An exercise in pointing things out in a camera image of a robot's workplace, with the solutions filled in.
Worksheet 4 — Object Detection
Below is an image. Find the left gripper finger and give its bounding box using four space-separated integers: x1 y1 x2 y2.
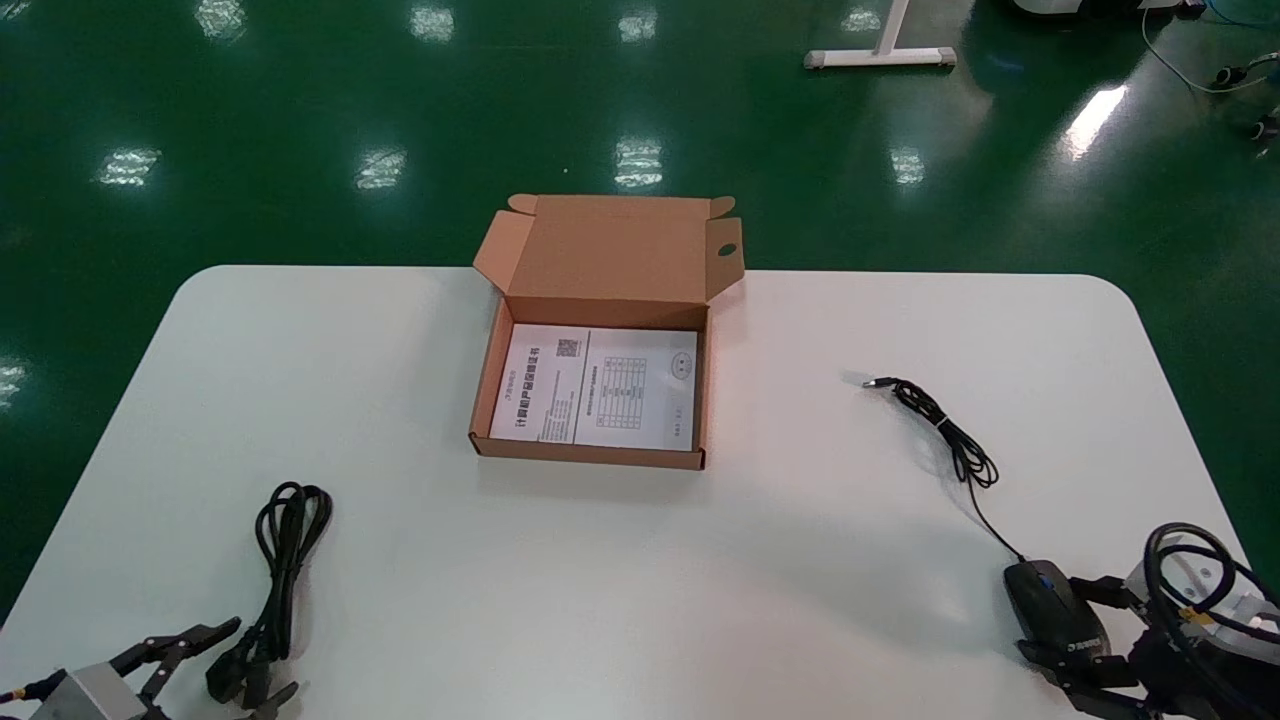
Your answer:
239 681 302 720
107 617 244 702

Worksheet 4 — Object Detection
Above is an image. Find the white metal stand foot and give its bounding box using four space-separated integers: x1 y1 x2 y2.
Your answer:
803 0 958 71

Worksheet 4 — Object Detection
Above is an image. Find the white machine base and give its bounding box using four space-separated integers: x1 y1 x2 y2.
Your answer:
1008 0 1207 20

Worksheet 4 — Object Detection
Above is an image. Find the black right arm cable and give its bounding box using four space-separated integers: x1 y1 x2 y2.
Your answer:
1143 521 1280 667

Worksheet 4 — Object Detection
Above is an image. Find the black wired computer mouse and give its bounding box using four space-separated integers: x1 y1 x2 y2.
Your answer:
862 376 1112 670

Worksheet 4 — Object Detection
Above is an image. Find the white printed instruction sheet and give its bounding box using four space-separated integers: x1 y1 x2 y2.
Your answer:
488 322 699 451

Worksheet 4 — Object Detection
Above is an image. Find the blue floor cable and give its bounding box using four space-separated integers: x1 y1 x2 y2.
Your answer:
1204 0 1280 28

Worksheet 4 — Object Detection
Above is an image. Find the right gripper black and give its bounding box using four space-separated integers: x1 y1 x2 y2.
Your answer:
1017 574 1280 720

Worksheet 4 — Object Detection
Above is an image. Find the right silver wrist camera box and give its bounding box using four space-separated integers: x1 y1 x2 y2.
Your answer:
1122 548 1280 647

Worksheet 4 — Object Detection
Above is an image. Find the light grey floor cable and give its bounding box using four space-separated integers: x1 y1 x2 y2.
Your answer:
1141 0 1280 97

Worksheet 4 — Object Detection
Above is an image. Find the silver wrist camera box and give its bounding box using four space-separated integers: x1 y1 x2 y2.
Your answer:
1122 548 1280 647
30 664 150 720

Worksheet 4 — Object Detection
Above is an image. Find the black power cord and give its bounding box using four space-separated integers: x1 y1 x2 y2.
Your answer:
205 481 335 707

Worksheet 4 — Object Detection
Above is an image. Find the brown cardboard storage box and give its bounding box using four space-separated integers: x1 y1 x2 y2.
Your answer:
468 193 746 471

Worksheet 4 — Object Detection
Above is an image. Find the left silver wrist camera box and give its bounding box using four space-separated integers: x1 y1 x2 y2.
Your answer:
30 664 150 720

